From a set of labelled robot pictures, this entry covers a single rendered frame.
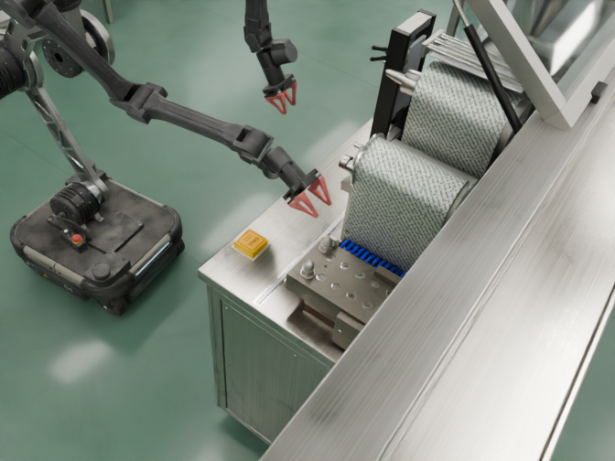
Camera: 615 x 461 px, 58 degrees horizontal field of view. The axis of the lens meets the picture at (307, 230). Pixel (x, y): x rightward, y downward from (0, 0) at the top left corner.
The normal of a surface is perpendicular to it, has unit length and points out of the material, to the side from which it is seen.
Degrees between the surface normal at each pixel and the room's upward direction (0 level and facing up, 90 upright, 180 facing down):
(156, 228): 0
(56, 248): 0
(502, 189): 0
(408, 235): 90
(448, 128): 92
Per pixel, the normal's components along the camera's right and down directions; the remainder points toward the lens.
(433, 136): -0.59, 0.59
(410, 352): 0.08, -0.67
